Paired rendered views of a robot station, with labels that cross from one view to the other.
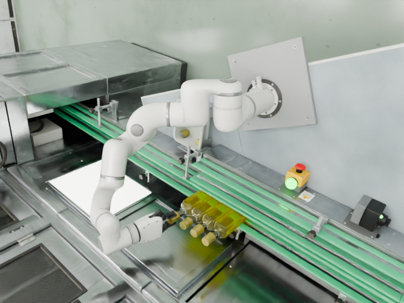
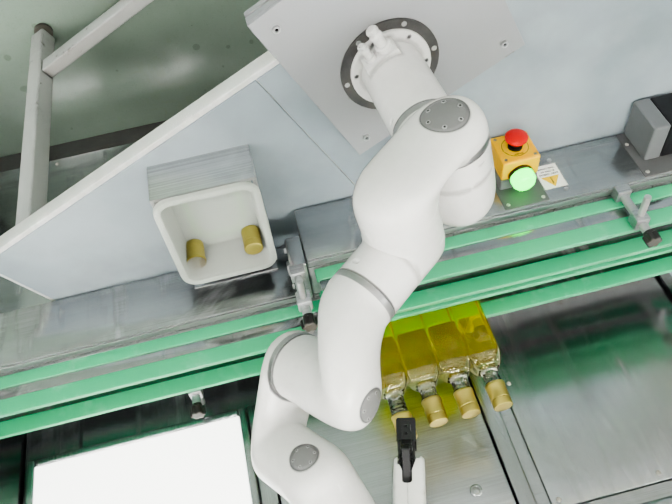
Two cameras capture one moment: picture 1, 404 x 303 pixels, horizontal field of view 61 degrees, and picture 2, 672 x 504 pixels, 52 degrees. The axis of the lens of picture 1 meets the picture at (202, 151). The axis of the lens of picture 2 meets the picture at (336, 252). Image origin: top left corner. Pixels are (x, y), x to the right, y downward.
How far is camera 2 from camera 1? 89 cm
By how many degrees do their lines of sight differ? 38
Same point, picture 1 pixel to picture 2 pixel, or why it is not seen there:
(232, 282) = (545, 402)
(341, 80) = not seen: outside the picture
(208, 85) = (444, 168)
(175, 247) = (427, 455)
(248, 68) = (324, 23)
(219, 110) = (467, 194)
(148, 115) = (368, 352)
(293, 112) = (469, 52)
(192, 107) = (431, 241)
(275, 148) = not seen: hidden behind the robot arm
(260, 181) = not seen: hidden behind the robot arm
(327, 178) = (559, 119)
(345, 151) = (588, 54)
